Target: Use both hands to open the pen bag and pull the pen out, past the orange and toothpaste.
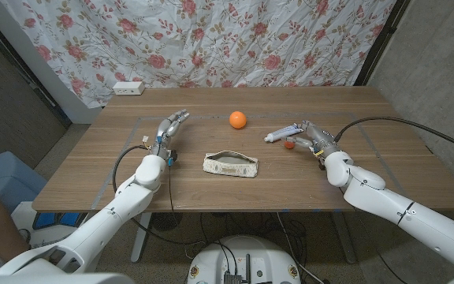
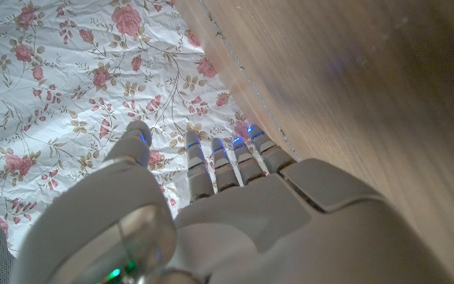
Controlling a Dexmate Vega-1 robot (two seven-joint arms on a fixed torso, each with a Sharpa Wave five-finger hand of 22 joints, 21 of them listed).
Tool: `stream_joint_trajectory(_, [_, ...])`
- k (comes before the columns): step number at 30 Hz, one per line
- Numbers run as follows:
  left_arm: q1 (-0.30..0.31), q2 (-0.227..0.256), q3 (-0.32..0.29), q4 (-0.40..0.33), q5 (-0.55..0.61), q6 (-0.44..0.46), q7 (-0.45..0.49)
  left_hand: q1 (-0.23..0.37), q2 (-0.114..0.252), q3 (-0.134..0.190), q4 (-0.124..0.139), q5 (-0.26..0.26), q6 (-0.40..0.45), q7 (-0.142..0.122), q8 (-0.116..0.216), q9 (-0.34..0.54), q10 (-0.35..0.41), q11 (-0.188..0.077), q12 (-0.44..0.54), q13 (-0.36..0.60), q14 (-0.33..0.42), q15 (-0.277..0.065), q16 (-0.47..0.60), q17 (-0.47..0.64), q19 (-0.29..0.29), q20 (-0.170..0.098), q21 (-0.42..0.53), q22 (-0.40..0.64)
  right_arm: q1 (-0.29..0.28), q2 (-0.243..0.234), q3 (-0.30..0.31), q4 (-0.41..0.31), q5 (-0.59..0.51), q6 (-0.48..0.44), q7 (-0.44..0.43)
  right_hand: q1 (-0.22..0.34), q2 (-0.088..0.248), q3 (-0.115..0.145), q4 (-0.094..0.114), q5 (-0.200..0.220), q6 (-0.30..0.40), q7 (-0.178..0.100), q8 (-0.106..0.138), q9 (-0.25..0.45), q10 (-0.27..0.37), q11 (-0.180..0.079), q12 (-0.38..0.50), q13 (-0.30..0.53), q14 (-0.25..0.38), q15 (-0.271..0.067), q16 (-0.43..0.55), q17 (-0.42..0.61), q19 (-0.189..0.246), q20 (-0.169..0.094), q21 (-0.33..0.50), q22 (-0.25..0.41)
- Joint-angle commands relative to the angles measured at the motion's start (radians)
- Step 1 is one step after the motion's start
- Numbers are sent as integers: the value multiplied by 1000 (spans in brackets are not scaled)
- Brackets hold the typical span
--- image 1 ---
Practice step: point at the white power strip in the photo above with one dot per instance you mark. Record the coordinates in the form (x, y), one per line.
(128, 88)

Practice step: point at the white robot torso edge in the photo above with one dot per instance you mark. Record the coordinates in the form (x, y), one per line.
(53, 279)

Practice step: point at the beige patterned pen bag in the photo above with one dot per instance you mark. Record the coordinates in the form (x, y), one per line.
(231, 170)

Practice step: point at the red pen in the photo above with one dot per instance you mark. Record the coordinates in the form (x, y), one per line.
(289, 144)

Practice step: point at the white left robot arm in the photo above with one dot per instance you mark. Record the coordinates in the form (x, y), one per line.
(109, 221)

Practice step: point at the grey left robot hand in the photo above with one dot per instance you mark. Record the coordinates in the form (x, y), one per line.
(166, 132)

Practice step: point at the grey tape outline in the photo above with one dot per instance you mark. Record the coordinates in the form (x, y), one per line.
(207, 117)

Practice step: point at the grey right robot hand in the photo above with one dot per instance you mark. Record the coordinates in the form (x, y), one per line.
(321, 138)

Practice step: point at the white table leg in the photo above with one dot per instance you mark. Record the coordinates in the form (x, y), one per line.
(140, 236)

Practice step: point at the black round disc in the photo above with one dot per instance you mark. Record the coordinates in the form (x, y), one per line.
(166, 221)

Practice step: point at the black backdrop pole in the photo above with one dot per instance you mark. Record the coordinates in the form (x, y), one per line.
(22, 70)
(382, 39)

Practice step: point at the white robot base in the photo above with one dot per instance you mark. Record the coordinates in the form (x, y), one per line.
(246, 252)

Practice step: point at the orange fruit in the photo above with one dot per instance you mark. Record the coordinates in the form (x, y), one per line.
(237, 120)

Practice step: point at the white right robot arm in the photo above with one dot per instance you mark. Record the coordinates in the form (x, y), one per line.
(388, 201)

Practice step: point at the floral print backdrop curtain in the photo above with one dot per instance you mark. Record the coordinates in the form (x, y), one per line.
(195, 39)

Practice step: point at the grey table leg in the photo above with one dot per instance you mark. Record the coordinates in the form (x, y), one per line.
(345, 240)

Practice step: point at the white toothpaste tube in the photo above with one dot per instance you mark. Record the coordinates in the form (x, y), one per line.
(282, 133)

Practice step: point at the blue plastic bin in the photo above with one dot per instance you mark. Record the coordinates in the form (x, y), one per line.
(10, 177)

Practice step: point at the white and blue floor box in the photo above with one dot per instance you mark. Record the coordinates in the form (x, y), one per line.
(49, 221)

